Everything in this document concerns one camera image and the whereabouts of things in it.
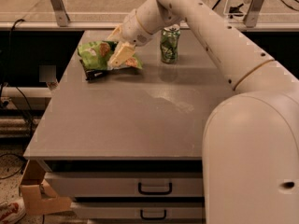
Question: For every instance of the black lower drawer handle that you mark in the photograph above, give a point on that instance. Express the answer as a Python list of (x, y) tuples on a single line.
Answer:
[(153, 214)]

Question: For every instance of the upper grey drawer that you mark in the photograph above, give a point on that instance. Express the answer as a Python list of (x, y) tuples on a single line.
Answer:
[(123, 184)]

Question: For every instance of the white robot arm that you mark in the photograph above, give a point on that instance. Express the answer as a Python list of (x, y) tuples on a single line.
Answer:
[(250, 142)]

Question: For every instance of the metal bracket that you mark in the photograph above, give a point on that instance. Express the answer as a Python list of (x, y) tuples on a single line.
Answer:
[(61, 16), (252, 15)]

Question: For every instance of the black drawer handle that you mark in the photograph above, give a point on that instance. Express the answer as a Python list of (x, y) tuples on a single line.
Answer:
[(154, 190), (153, 214)]

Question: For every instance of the lower grey drawer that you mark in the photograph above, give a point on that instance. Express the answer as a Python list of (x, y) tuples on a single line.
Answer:
[(130, 211)]

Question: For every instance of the dark rxbar chocolate bar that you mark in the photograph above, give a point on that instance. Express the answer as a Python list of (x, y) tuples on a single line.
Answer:
[(92, 74)]

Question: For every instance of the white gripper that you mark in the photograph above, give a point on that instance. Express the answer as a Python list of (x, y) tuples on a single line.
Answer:
[(133, 30)]

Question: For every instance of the black upper drawer handle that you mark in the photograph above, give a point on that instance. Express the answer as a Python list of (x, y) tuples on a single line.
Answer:
[(154, 190)]

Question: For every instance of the green rice chip bag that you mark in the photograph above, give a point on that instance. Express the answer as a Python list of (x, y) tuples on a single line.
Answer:
[(95, 55)]

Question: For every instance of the left metal bracket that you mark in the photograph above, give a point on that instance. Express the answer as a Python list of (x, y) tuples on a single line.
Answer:
[(61, 16)]

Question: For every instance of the green soda can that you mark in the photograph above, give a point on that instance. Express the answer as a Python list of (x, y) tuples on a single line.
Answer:
[(169, 43)]

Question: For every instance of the brown cardboard box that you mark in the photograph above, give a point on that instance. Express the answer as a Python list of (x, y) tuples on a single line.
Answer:
[(39, 197)]

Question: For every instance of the grey drawer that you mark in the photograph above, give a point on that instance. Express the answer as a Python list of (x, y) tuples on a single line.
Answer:
[(130, 211), (123, 184)]

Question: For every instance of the white red sneaker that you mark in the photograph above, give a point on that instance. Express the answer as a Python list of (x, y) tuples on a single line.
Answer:
[(11, 213)]

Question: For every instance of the right metal bracket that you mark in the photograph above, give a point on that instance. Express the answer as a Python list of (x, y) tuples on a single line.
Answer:
[(252, 15)]

